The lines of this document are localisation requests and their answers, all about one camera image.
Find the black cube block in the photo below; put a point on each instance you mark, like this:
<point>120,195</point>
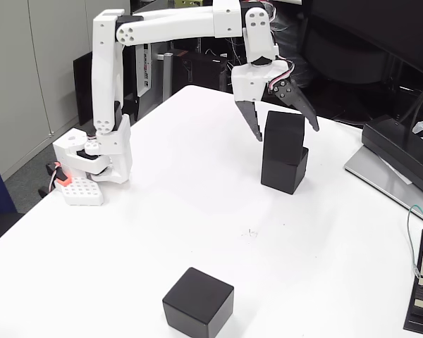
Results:
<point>197,303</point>
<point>282,177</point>
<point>283,137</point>

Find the black office chair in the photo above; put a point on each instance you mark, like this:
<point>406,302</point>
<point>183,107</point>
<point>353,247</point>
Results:
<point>345,60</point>

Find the yellow-green perforated panel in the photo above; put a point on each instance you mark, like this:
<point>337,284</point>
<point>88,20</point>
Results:
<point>190,3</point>

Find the silver monitor stand base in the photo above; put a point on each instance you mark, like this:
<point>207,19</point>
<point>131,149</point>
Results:
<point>370,172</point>

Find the black rectangular box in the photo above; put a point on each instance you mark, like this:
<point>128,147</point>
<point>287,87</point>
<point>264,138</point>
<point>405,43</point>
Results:
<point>398,148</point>

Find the black monitor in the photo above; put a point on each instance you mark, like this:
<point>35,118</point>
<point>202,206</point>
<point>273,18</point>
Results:
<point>391,28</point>

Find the black flat panel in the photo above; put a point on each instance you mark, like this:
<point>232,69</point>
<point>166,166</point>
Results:
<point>82,91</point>

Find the orange black table clamp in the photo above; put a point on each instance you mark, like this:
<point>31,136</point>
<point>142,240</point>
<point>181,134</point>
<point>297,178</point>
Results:
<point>62,180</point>

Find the grey metal cabinet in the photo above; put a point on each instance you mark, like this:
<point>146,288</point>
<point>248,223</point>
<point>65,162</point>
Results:
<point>14,53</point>

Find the black device with labels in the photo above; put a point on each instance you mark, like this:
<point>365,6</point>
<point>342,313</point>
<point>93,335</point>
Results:
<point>419,317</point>

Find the silver post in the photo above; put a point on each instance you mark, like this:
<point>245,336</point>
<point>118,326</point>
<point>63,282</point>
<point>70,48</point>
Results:
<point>168,77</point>

